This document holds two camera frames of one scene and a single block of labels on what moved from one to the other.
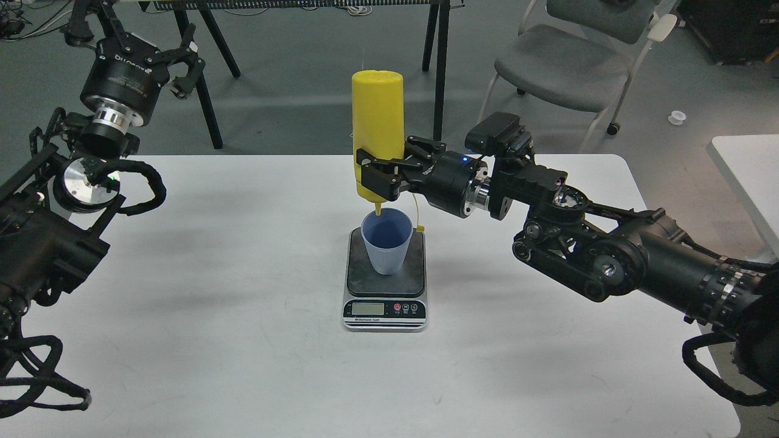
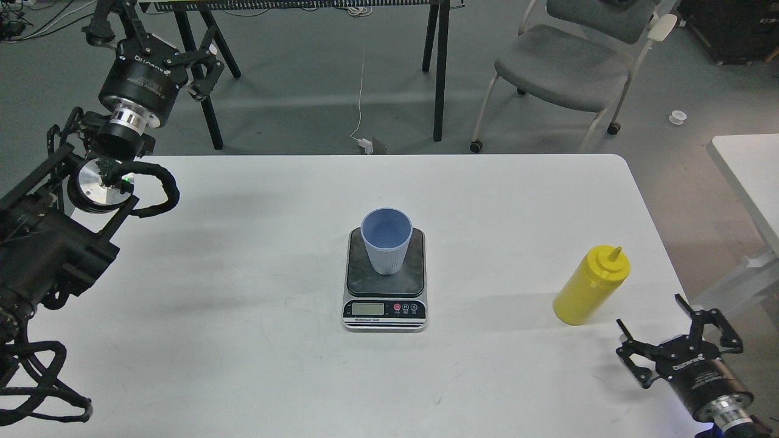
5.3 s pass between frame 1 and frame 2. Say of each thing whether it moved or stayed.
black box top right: stayed
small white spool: stayed
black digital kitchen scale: stayed
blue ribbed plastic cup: stayed
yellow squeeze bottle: moved
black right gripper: moved
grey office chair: stayed
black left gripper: moved
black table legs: stayed
